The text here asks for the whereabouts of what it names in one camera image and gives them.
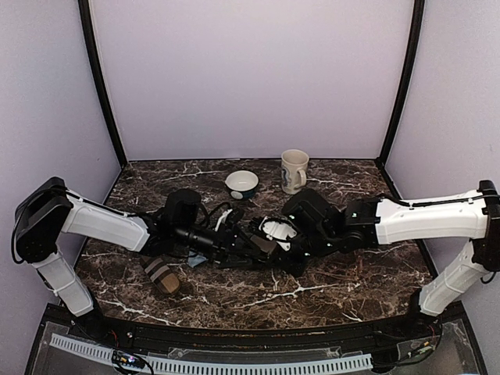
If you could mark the light blue cloth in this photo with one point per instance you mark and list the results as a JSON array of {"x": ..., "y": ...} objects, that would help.
[{"x": 195, "y": 260}]

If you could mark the black checkered glasses case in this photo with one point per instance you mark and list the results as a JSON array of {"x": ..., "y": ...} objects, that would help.
[{"x": 265, "y": 257}]

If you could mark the white and navy bowl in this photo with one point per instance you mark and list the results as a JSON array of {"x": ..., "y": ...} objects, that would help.
[{"x": 242, "y": 184}]

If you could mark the black frame post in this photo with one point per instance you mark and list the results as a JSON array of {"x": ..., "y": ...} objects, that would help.
[
  {"x": 87, "y": 26},
  {"x": 404, "y": 81}
]

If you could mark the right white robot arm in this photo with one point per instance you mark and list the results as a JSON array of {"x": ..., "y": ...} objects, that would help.
[{"x": 370, "y": 222}]

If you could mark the right black frame post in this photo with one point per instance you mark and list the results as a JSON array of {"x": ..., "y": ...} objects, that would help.
[{"x": 404, "y": 81}]

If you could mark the black front rail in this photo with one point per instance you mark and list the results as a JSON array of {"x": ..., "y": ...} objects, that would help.
[{"x": 159, "y": 338}]

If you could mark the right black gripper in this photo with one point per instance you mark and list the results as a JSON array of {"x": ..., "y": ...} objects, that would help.
[{"x": 295, "y": 267}]

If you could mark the left black frame post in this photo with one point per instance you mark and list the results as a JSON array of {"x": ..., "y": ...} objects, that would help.
[{"x": 87, "y": 26}]

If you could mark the white seahorse mug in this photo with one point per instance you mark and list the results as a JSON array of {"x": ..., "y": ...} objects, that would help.
[{"x": 294, "y": 165}]

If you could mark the white slotted cable duct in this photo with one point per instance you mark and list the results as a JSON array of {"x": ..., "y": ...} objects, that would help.
[{"x": 156, "y": 364}]

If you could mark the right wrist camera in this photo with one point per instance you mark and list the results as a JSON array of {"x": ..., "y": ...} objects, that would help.
[{"x": 272, "y": 229}]

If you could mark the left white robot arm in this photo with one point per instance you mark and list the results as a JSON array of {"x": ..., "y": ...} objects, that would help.
[{"x": 54, "y": 209}]

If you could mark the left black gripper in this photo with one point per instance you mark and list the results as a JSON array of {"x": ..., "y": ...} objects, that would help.
[{"x": 230, "y": 250}]

